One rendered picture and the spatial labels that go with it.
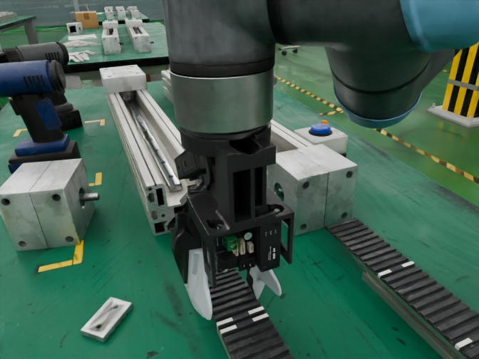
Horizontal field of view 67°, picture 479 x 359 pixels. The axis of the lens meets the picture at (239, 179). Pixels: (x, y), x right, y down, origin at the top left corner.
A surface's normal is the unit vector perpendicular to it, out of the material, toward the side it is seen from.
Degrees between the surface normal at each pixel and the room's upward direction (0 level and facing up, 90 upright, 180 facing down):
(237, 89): 90
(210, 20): 90
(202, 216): 0
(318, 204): 90
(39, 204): 90
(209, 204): 0
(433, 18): 118
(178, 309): 0
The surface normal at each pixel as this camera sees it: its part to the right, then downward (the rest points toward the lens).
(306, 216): 0.39, 0.42
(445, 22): -0.28, 0.86
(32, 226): 0.13, 0.46
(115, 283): -0.04, -0.88
